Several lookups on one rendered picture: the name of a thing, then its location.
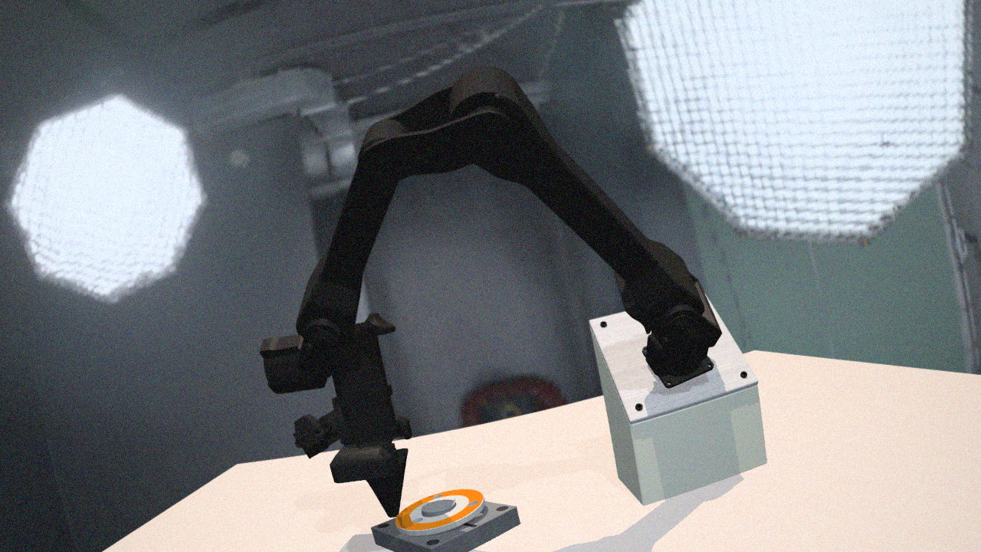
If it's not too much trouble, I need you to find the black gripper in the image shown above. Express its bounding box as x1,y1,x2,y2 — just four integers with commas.
330,378,412,518

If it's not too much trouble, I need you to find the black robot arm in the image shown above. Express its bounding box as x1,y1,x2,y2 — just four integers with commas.
260,67,722,394

